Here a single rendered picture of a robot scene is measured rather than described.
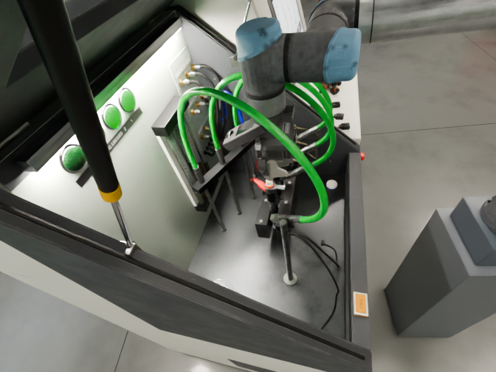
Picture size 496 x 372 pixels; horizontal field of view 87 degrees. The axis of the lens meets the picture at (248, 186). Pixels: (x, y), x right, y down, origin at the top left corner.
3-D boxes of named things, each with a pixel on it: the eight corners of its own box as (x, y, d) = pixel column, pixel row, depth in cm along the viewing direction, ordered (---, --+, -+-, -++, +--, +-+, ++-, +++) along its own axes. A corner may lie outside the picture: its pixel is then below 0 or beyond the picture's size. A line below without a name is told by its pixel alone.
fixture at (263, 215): (290, 251, 86) (288, 226, 74) (260, 247, 88) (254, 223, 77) (300, 176, 106) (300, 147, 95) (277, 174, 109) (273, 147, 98)
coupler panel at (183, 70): (211, 152, 91) (178, 65, 68) (202, 152, 92) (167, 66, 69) (221, 129, 99) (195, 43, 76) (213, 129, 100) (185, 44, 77)
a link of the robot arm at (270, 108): (240, 101, 47) (250, 78, 52) (245, 122, 51) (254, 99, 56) (281, 100, 45) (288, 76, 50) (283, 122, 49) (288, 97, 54)
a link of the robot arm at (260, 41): (280, 31, 37) (224, 35, 39) (285, 100, 45) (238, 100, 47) (289, 11, 41) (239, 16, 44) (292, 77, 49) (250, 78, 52)
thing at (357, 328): (360, 362, 67) (371, 350, 55) (342, 357, 68) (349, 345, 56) (354, 181, 105) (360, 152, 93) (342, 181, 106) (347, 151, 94)
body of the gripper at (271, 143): (293, 166, 57) (290, 120, 48) (255, 164, 59) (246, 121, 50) (297, 143, 62) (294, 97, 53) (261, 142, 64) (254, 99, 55)
